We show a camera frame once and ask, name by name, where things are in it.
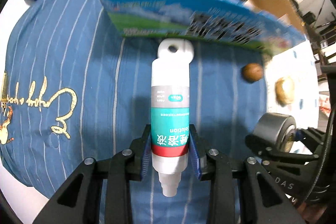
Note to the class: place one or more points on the orange white patterned cloth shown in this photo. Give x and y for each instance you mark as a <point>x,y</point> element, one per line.
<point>324,104</point>

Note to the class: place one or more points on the silver round tin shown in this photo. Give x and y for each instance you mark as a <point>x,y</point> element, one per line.
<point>276,130</point>

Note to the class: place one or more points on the dark wooden chair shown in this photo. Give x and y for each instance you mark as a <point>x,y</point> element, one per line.
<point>320,26</point>

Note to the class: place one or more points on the white teal solution bottle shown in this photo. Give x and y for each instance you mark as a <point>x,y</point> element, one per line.
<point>170,112</point>

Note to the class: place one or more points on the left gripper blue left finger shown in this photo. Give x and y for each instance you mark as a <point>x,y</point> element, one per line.
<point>146,155</point>

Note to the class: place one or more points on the brown walnut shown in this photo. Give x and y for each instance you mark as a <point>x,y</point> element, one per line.
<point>252,72</point>

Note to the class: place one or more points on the plaid checkered blanket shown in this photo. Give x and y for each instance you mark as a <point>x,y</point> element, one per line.
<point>298,64</point>

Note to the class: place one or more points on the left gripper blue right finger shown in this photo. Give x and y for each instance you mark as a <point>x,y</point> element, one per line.
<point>195,149</point>

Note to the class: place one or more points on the blue striped quilt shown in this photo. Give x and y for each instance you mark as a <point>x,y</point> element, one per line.
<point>78,89</point>

